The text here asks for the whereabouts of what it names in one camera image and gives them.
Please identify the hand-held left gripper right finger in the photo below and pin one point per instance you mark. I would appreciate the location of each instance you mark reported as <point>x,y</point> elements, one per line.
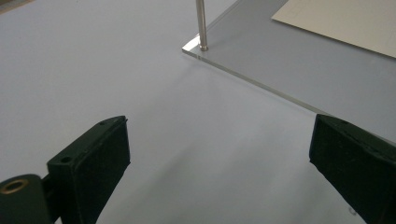
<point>355,161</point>

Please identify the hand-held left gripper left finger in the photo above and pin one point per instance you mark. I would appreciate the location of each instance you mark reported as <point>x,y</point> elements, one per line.
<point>90,161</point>

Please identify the clear acrylic picture frame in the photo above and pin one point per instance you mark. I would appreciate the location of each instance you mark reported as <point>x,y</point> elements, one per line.
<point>280,62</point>

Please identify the white paper table cover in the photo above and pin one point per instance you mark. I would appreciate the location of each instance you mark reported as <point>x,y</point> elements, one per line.
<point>124,62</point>

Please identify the landscape picture print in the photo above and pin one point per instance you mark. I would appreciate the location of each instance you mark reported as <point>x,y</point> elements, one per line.
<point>348,21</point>

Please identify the thin metal post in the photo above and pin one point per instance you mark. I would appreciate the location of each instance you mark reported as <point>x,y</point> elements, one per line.
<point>201,25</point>

